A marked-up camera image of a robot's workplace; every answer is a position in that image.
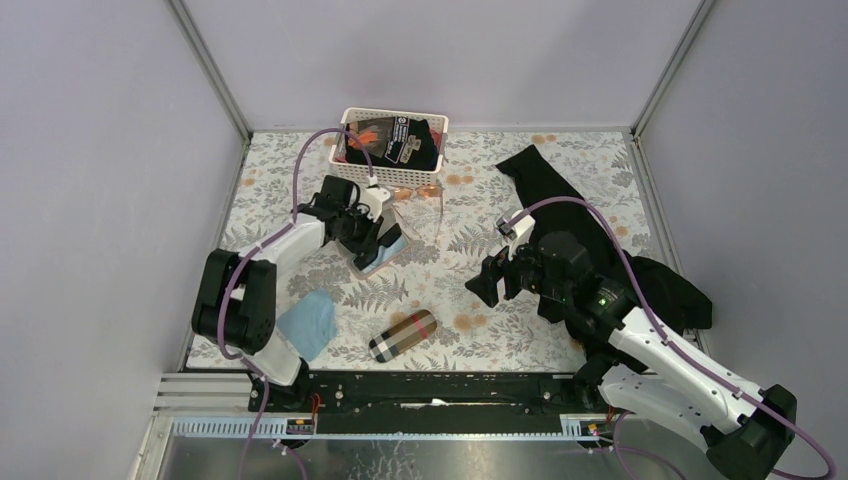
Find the pink glasses case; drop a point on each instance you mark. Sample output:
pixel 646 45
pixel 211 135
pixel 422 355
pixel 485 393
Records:
pixel 351 258

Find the orange lens sunglasses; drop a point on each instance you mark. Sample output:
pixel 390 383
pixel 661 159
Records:
pixel 421 206

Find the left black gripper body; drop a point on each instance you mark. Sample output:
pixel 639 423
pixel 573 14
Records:
pixel 357 229

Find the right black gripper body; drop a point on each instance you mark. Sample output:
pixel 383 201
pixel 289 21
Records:
pixel 523 272

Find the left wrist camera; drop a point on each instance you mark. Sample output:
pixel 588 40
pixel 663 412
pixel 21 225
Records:
pixel 377 199

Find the plaid glasses case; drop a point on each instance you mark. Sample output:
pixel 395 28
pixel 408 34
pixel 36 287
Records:
pixel 399 338

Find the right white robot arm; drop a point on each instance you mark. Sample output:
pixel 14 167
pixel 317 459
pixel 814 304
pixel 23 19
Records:
pixel 651 371

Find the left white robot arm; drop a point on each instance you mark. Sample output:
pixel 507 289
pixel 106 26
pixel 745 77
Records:
pixel 236 302

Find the white plastic basket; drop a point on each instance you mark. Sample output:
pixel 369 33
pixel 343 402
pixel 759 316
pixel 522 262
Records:
pixel 354 163

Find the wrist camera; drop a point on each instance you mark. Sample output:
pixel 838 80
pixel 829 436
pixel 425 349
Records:
pixel 516 228
pixel 377 199

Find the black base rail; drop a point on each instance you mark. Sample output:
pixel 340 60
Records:
pixel 410 402

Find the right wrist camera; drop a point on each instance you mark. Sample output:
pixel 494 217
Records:
pixel 516 228

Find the blue cleaning cloth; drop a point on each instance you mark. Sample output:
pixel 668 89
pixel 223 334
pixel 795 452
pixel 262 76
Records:
pixel 386 254
pixel 309 325

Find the black packaged items in basket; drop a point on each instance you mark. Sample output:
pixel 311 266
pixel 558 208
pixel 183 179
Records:
pixel 397 142

